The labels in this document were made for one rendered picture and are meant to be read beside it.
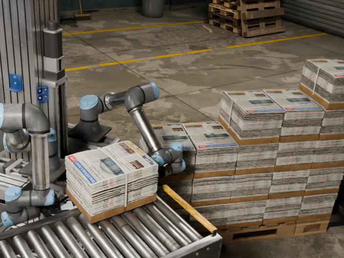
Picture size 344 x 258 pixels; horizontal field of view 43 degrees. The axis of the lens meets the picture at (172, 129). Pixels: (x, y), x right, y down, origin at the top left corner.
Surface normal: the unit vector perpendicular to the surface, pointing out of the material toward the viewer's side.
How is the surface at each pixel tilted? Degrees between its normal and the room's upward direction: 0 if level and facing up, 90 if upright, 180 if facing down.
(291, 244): 0
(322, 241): 0
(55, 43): 90
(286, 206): 90
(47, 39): 90
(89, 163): 1
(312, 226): 90
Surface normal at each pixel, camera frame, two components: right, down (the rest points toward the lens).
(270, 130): 0.28, 0.45
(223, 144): 0.07, -0.89
